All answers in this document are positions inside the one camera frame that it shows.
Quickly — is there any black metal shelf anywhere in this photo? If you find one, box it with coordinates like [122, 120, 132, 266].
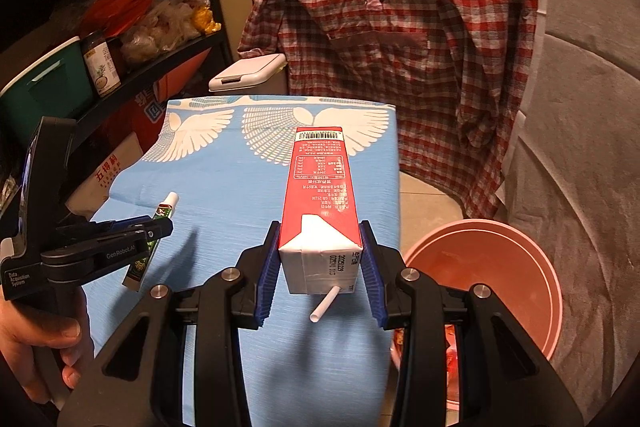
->
[1, 0, 231, 180]

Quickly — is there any white bin lid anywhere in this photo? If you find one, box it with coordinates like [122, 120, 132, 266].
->
[208, 53, 288, 94]

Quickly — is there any small green white tube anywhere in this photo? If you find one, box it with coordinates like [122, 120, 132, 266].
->
[122, 192, 179, 291]

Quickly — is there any red bag on shelf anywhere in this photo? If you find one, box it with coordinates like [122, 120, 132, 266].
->
[77, 0, 153, 39]

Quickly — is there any yellow figurine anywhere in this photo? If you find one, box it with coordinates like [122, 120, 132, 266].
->
[191, 5, 221, 36]

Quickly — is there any red milk carton with straw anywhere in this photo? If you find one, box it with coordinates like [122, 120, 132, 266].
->
[279, 127, 363, 323]

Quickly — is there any green storage box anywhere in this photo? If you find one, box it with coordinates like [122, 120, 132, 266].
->
[1, 36, 96, 144]

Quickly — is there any blue tablecloth with white wings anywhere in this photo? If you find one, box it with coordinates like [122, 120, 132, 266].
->
[96, 95, 399, 426]

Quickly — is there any person's left hand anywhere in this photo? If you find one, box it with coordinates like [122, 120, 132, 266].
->
[1, 287, 94, 404]

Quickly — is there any pink plastic basin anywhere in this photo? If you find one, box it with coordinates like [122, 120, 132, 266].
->
[394, 218, 564, 413]

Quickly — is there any grey padded cover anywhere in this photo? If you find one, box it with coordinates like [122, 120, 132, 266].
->
[499, 0, 639, 418]

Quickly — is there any white rice sack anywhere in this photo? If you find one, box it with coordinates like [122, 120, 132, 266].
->
[65, 132, 143, 219]

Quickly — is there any red plaid shirt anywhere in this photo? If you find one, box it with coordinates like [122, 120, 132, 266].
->
[238, 0, 538, 218]

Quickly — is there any white labelled jar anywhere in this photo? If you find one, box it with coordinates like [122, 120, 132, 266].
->
[82, 31, 120, 98]

